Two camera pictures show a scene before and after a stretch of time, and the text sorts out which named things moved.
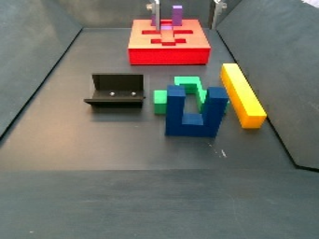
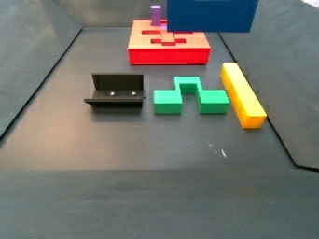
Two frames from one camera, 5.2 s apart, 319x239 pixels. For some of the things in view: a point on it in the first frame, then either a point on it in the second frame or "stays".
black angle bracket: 118,91 stays
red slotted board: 174,45 stays
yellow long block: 245,102 stays
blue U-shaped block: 195,125 to 210,16
